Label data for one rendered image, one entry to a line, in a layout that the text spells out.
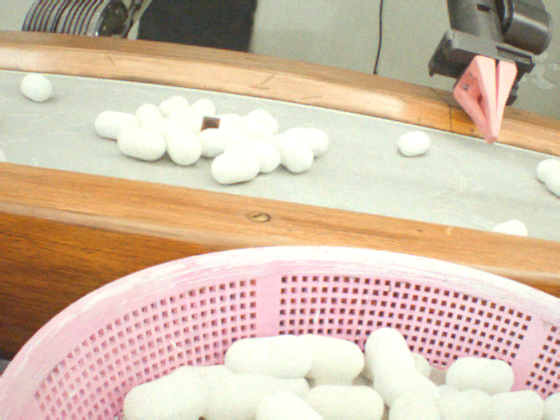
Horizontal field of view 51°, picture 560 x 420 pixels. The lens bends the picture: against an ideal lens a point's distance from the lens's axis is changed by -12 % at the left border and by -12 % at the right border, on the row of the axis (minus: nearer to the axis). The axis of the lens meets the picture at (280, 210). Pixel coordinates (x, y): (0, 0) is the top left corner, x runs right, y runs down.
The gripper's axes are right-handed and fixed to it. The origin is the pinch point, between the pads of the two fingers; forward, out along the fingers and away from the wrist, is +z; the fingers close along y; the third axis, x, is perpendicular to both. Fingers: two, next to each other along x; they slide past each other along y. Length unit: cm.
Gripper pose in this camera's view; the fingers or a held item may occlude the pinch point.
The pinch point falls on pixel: (491, 133)
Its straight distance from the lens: 61.6
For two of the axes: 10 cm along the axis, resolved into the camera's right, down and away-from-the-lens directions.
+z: -0.8, 8.9, -4.5
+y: 9.8, 1.4, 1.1
